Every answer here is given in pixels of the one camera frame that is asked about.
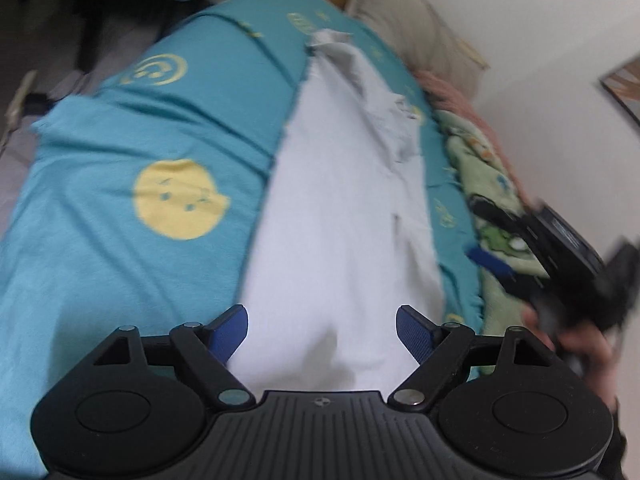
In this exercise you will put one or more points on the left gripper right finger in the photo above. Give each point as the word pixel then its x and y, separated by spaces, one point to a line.
pixel 445 354

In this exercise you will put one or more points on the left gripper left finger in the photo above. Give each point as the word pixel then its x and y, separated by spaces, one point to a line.
pixel 189 363

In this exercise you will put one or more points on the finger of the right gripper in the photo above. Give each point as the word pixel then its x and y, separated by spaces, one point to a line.
pixel 489 262

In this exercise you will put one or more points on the white t-shirt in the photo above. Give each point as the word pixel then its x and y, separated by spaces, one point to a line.
pixel 345 237

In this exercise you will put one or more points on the person's right hand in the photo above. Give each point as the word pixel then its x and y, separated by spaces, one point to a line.
pixel 586 340

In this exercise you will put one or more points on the green cartoon fleece blanket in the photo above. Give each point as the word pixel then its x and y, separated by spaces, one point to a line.
pixel 482 173

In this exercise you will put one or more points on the teal smiley bed sheet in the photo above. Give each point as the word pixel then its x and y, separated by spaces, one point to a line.
pixel 144 199

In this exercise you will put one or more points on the pink fluffy blanket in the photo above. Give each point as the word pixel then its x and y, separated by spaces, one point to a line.
pixel 445 97

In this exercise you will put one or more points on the grey pillow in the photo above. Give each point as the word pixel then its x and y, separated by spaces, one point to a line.
pixel 421 38

